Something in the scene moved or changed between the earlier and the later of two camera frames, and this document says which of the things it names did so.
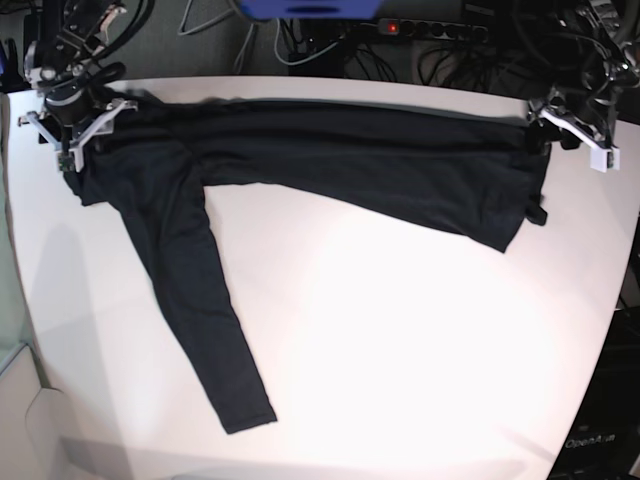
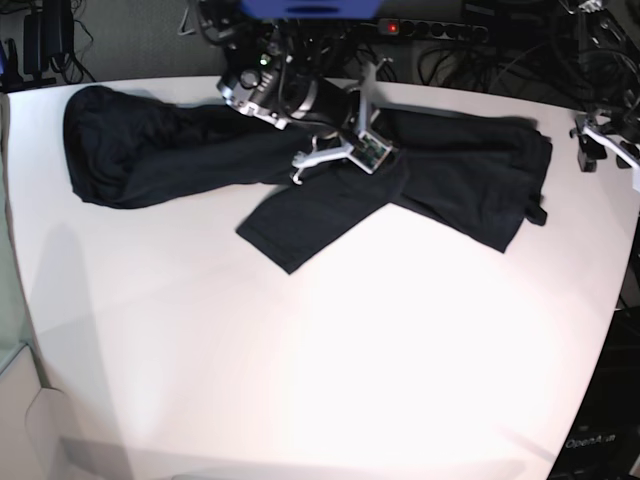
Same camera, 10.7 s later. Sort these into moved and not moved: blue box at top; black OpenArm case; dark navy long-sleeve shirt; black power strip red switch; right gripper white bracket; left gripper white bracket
Moved: right gripper white bracket; left gripper white bracket; dark navy long-sleeve shirt
Not moved: black power strip red switch; blue box at top; black OpenArm case
